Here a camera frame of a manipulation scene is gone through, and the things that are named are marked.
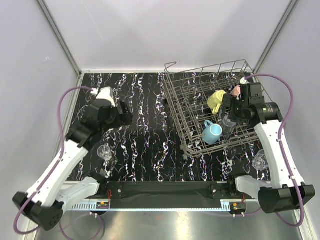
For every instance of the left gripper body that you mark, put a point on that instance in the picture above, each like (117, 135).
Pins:
(124, 118)

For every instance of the yellow mug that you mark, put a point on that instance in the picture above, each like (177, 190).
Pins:
(214, 102)

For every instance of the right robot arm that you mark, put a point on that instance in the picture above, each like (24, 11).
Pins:
(287, 189)

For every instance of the clear glass left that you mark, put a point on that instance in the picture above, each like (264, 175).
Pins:
(104, 152)

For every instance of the clear glass tumbler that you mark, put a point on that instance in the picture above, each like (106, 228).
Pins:
(228, 127)

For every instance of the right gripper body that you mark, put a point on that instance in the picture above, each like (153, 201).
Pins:
(237, 114)

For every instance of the aluminium rail front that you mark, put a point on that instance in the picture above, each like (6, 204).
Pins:
(160, 206)

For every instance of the grey wire dish rack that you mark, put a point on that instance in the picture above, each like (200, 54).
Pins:
(187, 93)

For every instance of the pink mug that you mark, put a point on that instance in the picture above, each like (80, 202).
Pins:
(236, 91)

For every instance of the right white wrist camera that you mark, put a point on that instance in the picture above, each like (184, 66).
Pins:
(242, 82)

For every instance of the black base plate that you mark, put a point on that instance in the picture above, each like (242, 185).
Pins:
(207, 189)

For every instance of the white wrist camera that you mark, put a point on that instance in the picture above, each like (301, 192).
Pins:
(106, 93)
(242, 82)

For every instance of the blue mug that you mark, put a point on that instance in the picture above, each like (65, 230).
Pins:
(212, 132)

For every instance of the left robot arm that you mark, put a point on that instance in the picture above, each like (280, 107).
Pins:
(45, 202)

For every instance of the clear glass right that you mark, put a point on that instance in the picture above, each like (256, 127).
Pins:
(259, 161)

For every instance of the aluminium corner post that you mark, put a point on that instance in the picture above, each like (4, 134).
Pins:
(276, 33)
(58, 35)

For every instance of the black marbled mat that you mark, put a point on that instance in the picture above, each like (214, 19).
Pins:
(149, 149)

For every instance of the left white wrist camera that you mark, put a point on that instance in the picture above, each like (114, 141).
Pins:
(106, 93)

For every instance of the clear glass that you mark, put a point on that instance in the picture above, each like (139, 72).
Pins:
(104, 152)
(259, 161)

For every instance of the left aluminium corner post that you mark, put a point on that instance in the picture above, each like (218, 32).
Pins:
(58, 35)

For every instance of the right aluminium corner post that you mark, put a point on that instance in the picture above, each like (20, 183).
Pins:
(276, 33)

